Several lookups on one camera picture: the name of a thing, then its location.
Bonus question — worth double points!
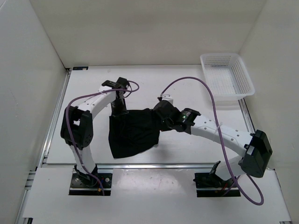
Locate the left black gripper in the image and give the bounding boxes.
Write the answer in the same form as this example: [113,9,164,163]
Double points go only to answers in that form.
[110,98,128,121]

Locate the black shorts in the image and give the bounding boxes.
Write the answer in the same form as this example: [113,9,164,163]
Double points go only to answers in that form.
[108,108,160,159]

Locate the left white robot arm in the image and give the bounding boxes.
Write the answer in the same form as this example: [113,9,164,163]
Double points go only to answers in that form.
[60,77,131,187]

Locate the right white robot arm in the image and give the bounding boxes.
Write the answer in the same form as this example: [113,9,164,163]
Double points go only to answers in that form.
[159,107,272,187]

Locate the white perforated plastic basket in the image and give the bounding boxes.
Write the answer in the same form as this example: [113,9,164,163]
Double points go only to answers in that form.
[200,53,255,103]

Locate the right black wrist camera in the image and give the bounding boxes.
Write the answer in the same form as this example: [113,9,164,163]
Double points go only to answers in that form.
[153,94,180,123]

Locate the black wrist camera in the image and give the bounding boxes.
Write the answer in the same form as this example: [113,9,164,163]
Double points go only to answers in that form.
[116,77,130,90]
[153,94,180,123]

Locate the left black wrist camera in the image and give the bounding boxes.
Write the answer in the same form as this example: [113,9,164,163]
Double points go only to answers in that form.
[116,77,130,90]

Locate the aluminium front rail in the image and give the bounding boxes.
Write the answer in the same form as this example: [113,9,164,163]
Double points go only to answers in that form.
[97,163,214,169]

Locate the black corner bracket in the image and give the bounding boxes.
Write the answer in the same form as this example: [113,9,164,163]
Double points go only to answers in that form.
[72,66,89,70]

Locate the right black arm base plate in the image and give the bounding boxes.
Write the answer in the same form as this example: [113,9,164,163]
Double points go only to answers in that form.
[193,173,241,198]

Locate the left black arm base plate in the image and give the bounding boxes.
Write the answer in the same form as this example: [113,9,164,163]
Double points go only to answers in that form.
[69,170,113,196]

